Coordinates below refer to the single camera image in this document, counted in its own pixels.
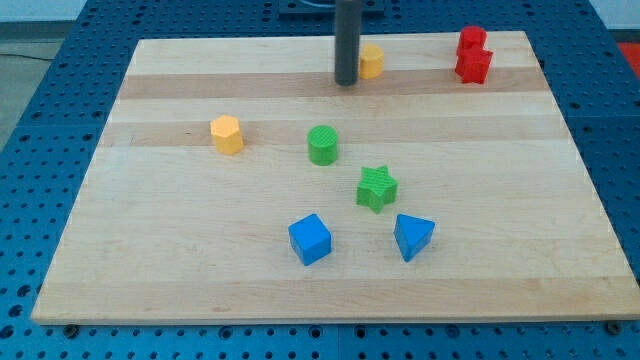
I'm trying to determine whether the yellow cylinder block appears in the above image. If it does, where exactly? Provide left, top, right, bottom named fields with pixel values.
left=359, top=44, right=385, bottom=79

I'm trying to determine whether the blue cube block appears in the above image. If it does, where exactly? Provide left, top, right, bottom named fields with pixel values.
left=288, top=213, right=332, bottom=266

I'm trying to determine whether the red star block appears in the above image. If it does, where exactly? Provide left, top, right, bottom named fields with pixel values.
left=455, top=46, right=493, bottom=84

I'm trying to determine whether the green star block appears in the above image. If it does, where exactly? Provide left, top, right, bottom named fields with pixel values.
left=356, top=165, right=398, bottom=214

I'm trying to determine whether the green cylinder block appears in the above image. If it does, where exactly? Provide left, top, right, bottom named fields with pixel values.
left=307, top=125, right=338, bottom=166

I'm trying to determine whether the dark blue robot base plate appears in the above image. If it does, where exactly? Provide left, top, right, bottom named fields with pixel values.
left=274, top=0, right=386, bottom=18

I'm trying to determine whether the blue triangle block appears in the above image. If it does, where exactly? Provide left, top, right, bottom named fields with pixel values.
left=394, top=214, right=436, bottom=262

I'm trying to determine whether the grey cylindrical robot arm rod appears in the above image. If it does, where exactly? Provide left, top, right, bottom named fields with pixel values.
left=334, top=0, right=362, bottom=86

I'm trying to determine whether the light wooden board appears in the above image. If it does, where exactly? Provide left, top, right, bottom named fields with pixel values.
left=32, top=31, right=639, bottom=325

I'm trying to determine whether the yellow hexagon block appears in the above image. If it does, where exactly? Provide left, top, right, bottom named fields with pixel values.
left=210, top=115, right=244, bottom=155

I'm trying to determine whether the red cylinder block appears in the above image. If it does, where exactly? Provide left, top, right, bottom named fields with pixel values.
left=456, top=25, right=487, bottom=56

